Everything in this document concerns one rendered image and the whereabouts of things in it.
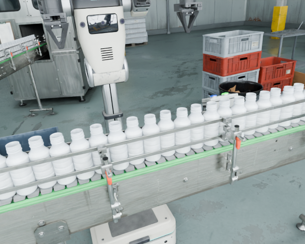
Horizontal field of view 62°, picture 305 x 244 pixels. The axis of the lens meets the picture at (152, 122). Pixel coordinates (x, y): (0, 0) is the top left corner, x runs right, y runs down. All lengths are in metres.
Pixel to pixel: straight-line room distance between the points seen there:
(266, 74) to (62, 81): 3.15
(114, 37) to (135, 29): 8.99
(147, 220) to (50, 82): 3.39
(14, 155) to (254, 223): 1.73
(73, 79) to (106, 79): 3.16
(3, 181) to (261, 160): 0.93
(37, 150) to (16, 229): 0.26
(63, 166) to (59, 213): 0.16
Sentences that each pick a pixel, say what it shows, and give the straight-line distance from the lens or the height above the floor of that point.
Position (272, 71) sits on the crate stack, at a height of 0.58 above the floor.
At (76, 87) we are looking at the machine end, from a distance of 4.54.
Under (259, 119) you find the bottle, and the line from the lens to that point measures 1.09.
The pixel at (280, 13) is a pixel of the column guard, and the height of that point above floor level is 0.88.
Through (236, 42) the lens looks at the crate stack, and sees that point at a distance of 3.16.
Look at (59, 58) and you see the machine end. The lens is 4.48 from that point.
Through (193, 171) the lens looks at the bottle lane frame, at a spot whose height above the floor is 0.93.
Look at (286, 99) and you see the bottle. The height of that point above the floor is 1.12.
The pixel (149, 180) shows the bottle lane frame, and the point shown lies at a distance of 0.90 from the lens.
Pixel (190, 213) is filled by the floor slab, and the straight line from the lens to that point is 2.12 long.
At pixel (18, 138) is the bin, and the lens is 1.44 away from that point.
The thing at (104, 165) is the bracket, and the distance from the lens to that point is 0.75.
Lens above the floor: 1.50
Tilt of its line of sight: 25 degrees down
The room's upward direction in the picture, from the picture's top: 4 degrees counter-clockwise
